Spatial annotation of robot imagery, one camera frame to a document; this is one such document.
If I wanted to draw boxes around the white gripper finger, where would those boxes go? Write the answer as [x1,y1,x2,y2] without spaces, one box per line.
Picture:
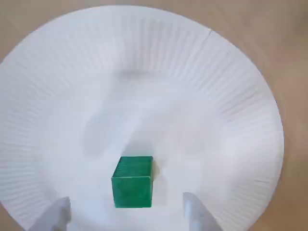
[182,191,223,231]
[26,196,72,231]

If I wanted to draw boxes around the green cube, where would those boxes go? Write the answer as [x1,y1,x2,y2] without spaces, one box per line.
[111,155,154,209]

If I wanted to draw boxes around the white paper plate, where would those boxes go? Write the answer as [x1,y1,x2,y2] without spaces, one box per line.
[0,5,285,231]

